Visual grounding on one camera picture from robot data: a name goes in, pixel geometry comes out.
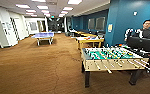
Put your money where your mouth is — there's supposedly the green foosball table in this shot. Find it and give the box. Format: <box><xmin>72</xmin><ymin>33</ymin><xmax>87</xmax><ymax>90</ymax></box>
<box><xmin>79</xmin><ymin>45</ymin><xmax>150</xmax><ymax>89</ymax></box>

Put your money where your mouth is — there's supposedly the yellow paper wall sign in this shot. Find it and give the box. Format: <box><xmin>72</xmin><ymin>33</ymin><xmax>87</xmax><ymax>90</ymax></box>
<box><xmin>107</xmin><ymin>22</ymin><xmax>114</xmax><ymax>34</ymax></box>

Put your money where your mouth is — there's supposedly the interior glass window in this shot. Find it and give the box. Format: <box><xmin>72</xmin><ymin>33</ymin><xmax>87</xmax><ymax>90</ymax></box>
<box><xmin>87</xmin><ymin>17</ymin><xmax>97</xmax><ymax>31</ymax></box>
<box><xmin>95</xmin><ymin>16</ymin><xmax>107</xmax><ymax>32</ymax></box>

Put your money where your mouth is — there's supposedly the blue ping-pong table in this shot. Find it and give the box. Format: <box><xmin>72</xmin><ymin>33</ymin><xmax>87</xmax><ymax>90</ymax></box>
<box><xmin>31</xmin><ymin>31</ymin><xmax>56</xmax><ymax>46</ymax></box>

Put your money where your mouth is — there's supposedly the person in dark shirt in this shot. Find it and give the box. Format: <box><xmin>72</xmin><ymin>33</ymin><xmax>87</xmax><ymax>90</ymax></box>
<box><xmin>124</xmin><ymin>18</ymin><xmax>150</xmax><ymax>43</ymax></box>

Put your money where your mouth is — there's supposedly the ceiling light panel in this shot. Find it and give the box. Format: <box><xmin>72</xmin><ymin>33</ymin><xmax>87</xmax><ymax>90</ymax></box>
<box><xmin>15</xmin><ymin>3</ymin><xmax>31</xmax><ymax>9</ymax></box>
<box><xmin>36</xmin><ymin>4</ymin><xmax>50</xmax><ymax>10</ymax></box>
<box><xmin>62</xmin><ymin>6</ymin><xmax>74</xmax><ymax>12</ymax></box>
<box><xmin>67</xmin><ymin>0</ymin><xmax>83</xmax><ymax>6</ymax></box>
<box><xmin>39</xmin><ymin>9</ymin><xmax>52</xmax><ymax>14</ymax></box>
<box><xmin>25</xmin><ymin>9</ymin><xmax>37</xmax><ymax>14</ymax></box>

